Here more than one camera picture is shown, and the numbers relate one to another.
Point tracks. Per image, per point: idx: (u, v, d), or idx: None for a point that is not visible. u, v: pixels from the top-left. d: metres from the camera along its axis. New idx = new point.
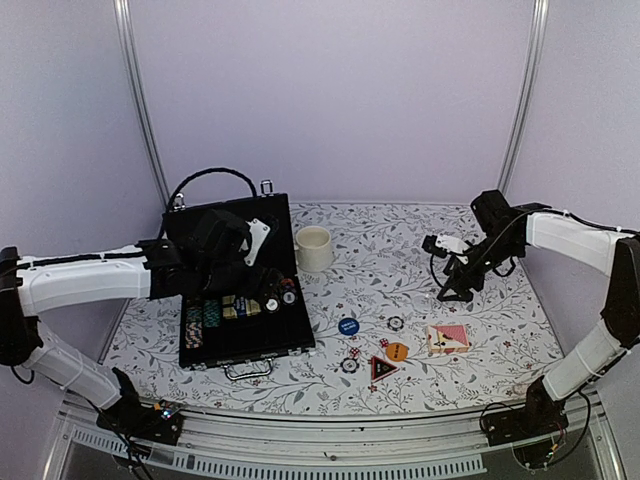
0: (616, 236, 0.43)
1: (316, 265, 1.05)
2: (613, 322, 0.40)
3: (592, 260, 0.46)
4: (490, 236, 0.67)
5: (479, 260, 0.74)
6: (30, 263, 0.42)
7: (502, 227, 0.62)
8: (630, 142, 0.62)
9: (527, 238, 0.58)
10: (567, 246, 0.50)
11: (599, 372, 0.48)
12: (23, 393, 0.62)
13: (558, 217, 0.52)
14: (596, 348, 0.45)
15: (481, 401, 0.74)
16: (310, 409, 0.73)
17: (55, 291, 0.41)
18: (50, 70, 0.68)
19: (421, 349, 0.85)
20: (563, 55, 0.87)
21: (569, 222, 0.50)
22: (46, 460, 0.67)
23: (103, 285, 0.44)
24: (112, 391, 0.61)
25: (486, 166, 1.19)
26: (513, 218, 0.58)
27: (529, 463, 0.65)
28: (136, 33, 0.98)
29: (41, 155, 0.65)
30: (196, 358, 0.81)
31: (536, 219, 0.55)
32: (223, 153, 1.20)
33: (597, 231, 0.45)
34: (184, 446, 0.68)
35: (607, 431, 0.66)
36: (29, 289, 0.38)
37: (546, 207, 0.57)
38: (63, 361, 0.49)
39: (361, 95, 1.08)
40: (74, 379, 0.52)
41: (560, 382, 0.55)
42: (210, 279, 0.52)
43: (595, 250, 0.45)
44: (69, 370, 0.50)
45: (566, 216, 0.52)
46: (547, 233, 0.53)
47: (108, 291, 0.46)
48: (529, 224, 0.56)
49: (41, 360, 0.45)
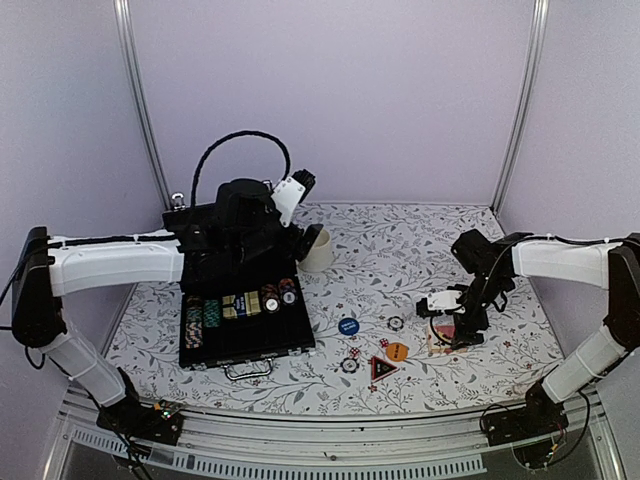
0: (605, 248, 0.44)
1: (317, 265, 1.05)
2: (615, 327, 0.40)
3: (584, 276, 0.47)
4: (478, 276, 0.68)
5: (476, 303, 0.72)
6: (62, 242, 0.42)
7: (491, 263, 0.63)
8: (629, 142, 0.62)
9: (516, 269, 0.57)
10: (557, 269, 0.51)
11: (601, 374, 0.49)
12: (23, 390, 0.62)
13: (542, 241, 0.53)
14: (598, 353, 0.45)
15: (481, 402, 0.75)
16: (310, 409, 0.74)
17: (86, 270, 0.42)
18: (50, 70, 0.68)
19: (421, 349, 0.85)
20: (563, 55, 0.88)
21: (552, 246, 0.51)
22: (46, 460, 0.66)
23: (134, 266, 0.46)
24: (118, 391, 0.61)
25: (486, 166, 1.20)
26: (498, 255, 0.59)
27: (529, 463, 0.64)
28: (136, 32, 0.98)
29: (40, 154, 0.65)
30: (196, 358, 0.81)
31: (521, 249, 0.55)
32: (224, 154, 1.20)
33: (585, 247, 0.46)
34: (184, 446, 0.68)
35: (607, 430, 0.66)
36: (62, 268, 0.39)
37: (528, 235, 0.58)
38: (81, 350, 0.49)
39: (362, 95, 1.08)
40: (85, 372, 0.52)
41: (560, 385, 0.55)
42: (243, 252, 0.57)
43: (590, 266, 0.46)
44: (85, 361, 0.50)
45: (550, 238, 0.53)
46: (535, 261, 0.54)
47: (138, 272, 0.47)
48: (515, 255, 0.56)
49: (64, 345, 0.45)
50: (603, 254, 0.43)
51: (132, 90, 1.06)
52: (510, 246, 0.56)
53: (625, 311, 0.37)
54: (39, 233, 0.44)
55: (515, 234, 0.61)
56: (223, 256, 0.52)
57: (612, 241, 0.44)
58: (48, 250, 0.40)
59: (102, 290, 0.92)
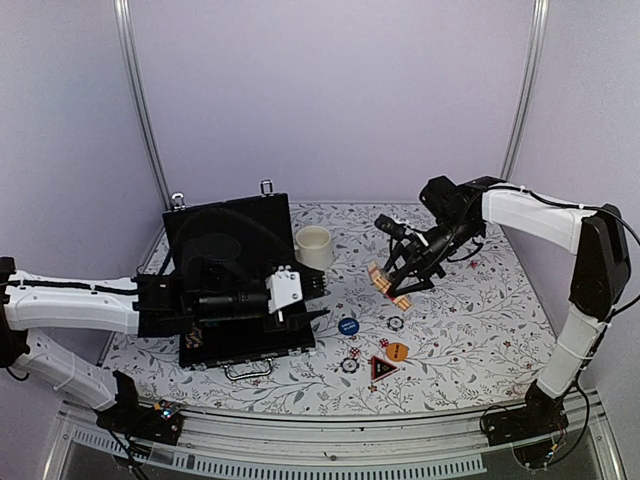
0: (579, 213, 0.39)
1: (316, 265, 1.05)
2: (580, 297, 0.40)
3: (557, 240, 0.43)
4: (454, 209, 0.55)
5: (442, 238, 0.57)
6: (21, 280, 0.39)
7: (455, 206, 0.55)
8: (629, 140, 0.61)
9: (484, 216, 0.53)
10: (525, 222, 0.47)
11: (589, 354, 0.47)
12: (23, 394, 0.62)
13: (514, 194, 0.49)
14: (580, 335, 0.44)
15: (481, 402, 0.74)
16: (310, 409, 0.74)
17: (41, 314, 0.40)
18: (50, 70, 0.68)
19: (421, 350, 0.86)
20: (563, 55, 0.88)
21: (528, 200, 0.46)
22: (47, 460, 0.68)
23: (88, 316, 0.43)
24: (107, 397, 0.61)
25: (487, 167, 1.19)
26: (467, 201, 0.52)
27: (529, 463, 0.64)
28: (136, 32, 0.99)
29: (41, 155, 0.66)
30: (196, 358, 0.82)
31: (491, 199, 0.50)
32: (223, 154, 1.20)
33: (559, 210, 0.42)
34: (184, 446, 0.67)
35: (607, 430, 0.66)
36: (14, 307, 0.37)
37: (499, 184, 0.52)
38: (51, 365, 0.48)
39: (361, 95, 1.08)
40: (66, 383, 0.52)
41: (556, 377, 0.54)
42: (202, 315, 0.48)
43: (558, 230, 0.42)
44: (60, 373, 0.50)
45: (524, 191, 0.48)
46: (505, 212, 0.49)
47: (91, 321, 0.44)
48: (486, 203, 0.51)
49: (35, 363, 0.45)
50: (575, 222, 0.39)
51: (132, 90, 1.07)
52: (481, 193, 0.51)
53: (588, 281, 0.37)
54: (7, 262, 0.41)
55: (485, 179, 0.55)
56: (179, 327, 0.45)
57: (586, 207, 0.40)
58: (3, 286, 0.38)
59: None
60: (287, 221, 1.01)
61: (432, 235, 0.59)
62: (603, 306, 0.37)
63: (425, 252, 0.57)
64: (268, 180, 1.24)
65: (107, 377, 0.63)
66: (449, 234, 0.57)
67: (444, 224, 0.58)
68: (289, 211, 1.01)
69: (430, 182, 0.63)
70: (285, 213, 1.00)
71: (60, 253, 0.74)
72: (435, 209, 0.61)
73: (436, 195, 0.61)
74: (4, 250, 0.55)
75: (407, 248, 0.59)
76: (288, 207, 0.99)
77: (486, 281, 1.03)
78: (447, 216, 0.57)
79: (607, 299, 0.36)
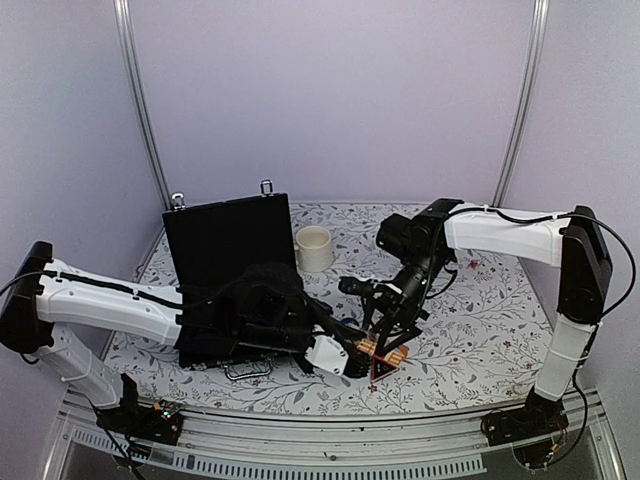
0: (555, 228, 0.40)
1: (316, 265, 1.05)
2: (571, 307, 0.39)
3: (531, 253, 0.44)
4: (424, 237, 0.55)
5: (413, 278, 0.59)
6: (59, 273, 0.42)
7: (419, 235, 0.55)
8: (629, 140, 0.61)
9: (451, 244, 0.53)
10: (497, 241, 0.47)
11: (585, 354, 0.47)
12: (29, 388, 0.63)
13: (479, 214, 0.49)
14: (573, 337, 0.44)
15: (481, 401, 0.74)
16: (310, 409, 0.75)
17: (77, 310, 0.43)
18: (49, 69, 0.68)
19: (421, 350, 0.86)
20: (563, 54, 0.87)
21: (496, 220, 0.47)
22: (47, 460, 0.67)
23: (126, 320, 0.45)
24: (112, 399, 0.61)
25: (487, 167, 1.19)
26: (432, 233, 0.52)
27: (529, 463, 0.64)
28: (136, 33, 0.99)
29: (41, 153, 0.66)
30: (196, 358, 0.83)
31: (455, 225, 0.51)
32: (223, 154, 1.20)
33: (533, 226, 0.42)
34: (184, 446, 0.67)
35: (608, 430, 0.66)
36: (50, 298, 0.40)
37: (460, 205, 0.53)
38: (69, 361, 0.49)
39: (360, 94, 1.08)
40: (76, 379, 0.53)
41: (554, 381, 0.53)
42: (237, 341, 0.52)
43: (536, 244, 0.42)
44: (75, 370, 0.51)
45: (489, 211, 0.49)
46: (473, 235, 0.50)
47: (125, 323, 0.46)
48: (450, 231, 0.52)
49: (61, 356, 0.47)
50: (554, 235, 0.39)
51: (132, 90, 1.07)
52: (444, 221, 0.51)
53: (573, 292, 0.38)
54: (43, 248, 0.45)
55: (440, 204, 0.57)
56: (222, 339, 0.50)
57: (559, 217, 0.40)
58: (39, 277, 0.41)
59: None
60: (287, 220, 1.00)
61: (401, 278, 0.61)
62: (594, 311, 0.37)
63: (401, 300, 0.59)
64: (268, 180, 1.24)
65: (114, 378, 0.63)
66: (418, 272, 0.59)
67: (410, 263, 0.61)
68: (289, 211, 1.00)
69: (383, 225, 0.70)
70: (285, 213, 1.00)
71: (61, 252, 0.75)
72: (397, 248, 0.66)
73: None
74: (5, 248, 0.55)
75: (382, 300, 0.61)
76: (288, 207, 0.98)
77: (486, 281, 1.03)
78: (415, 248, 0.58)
79: (599, 304, 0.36)
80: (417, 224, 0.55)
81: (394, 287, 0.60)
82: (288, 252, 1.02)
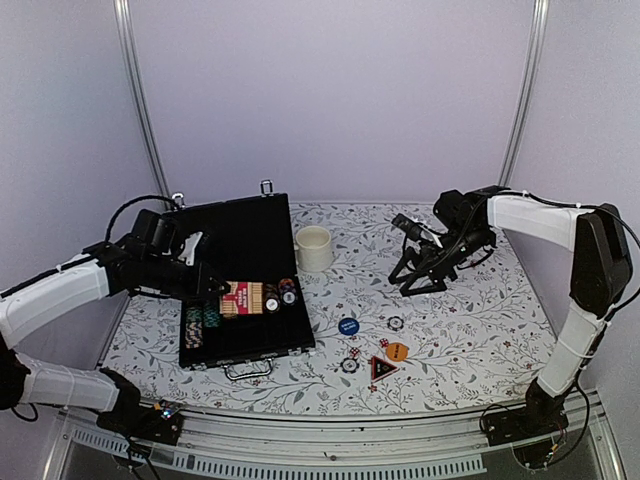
0: (575, 212, 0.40)
1: (316, 265, 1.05)
2: (581, 293, 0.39)
3: (553, 238, 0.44)
4: (469, 209, 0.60)
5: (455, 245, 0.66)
6: None
7: (467, 213, 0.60)
8: (628, 141, 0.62)
9: (489, 221, 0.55)
10: (525, 224, 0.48)
11: (589, 354, 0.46)
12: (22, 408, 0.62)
13: (516, 197, 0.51)
14: (579, 333, 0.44)
15: (481, 401, 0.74)
16: (310, 409, 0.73)
17: (25, 317, 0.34)
18: (50, 70, 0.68)
19: (421, 350, 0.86)
20: (563, 55, 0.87)
21: (528, 202, 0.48)
22: (47, 460, 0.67)
23: (67, 294, 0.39)
24: (109, 388, 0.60)
25: (487, 167, 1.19)
26: (474, 204, 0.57)
27: (529, 463, 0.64)
28: (135, 32, 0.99)
29: (40, 153, 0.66)
30: (195, 358, 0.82)
31: (496, 202, 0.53)
32: (223, 153, 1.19)
33: (556, 209, 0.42)
34: (184, 446, 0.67)
35: (607, 430, 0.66)
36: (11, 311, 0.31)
37: (504, 190, 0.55)
38: (55, 377, 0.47)
39: (359, 95, 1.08)
40: (70, 394, 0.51)
41: (555, 376, 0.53)
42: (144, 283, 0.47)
43: (555, 228, 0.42)
44: (63, 383, 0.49)
45: (525, 197, 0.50)
46: (508, 214, 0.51)
47: (59, 305, 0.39)
48: (490, 208, 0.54)
49: (42, 384, 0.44)
50: (569, 221, 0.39)
51: (132, 90, 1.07)
52: (486, 198, 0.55)
53: (587, 276, 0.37)
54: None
55: (492, 188, 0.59)
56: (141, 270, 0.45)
57: (583, 207, 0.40)
58: None
59: (93, 304, 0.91)
60: (286, 220, 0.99)
61: (447, 240, 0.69)
62: (601, 302, 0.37)
63: (439, 252, 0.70)
64: (268, 180, 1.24)
65: (97, 375, 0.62)
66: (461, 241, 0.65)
67: (456, 233, 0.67)
68: (288, 211, 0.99)
69: (441, 196, 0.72)
70: (284, 214, 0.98)
71: (61, 251, 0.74)
72: (448, 220, 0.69)
73: (447, 208, 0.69)
74: (5, 248, 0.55)
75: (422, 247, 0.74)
76: (287, 208, 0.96)
77: (486, 281, 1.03)
78: (461, 222, 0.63)
79: (603, 294, 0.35)
80: (466, 200, 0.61)
81: (437, 239, 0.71)
82: (289, 253, 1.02)
